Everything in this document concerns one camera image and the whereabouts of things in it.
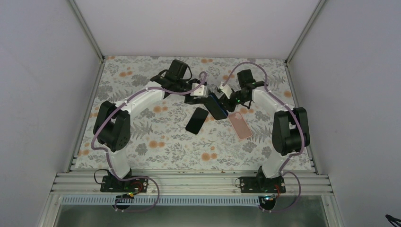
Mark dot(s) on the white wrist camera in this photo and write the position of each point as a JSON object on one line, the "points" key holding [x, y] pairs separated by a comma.
{"points": [[225, 88], [199, 90]]}

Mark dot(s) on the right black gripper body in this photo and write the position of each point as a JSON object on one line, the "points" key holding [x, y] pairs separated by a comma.
{"points": [[231, 107]]}

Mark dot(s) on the pink phone case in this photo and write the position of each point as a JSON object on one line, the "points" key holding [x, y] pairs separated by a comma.
{"points": [[240, 125]]}

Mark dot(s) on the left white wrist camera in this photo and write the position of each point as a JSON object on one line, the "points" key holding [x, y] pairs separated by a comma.
{"points": [[199, 90]]}

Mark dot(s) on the blue edged smartphone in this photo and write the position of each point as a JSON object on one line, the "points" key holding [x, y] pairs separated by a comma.
{"points": [[215, 108]]}

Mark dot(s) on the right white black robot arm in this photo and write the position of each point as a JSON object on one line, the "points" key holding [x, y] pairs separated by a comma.
{"points": [[290, 130]]}

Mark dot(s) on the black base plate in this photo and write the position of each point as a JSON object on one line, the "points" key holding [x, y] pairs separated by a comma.
{"points": [[260, 184], [112, 184]]}

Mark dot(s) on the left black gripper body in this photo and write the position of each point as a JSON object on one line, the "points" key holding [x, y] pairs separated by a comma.
{"points": [[191, 100]]}

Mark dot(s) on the black smartphone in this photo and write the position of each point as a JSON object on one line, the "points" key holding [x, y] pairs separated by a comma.
{"points": [[197, 120]]}

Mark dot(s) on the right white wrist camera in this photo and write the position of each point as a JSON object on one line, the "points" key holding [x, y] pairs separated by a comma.
{"points": [[225, 88]]}

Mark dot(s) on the aluminium frame rail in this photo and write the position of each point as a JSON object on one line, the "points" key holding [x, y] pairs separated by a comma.
{"points": [[210, 183]]}

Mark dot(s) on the floral patterned table mat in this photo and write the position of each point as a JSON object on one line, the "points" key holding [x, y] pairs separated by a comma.
{"points": [[159, 139]]}

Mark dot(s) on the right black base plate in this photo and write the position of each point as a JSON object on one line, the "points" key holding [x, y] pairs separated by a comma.
{"points": [[260, 184]]}

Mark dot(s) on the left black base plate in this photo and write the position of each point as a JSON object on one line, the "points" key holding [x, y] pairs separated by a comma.
{"points": [[112, 184]]}

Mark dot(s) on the slotted grey cable duct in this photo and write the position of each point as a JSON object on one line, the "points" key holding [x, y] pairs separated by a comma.
{"points": [[163, 200]]}

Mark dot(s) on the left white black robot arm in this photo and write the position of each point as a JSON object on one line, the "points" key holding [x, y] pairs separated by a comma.
{"points": [[112, 129]]}

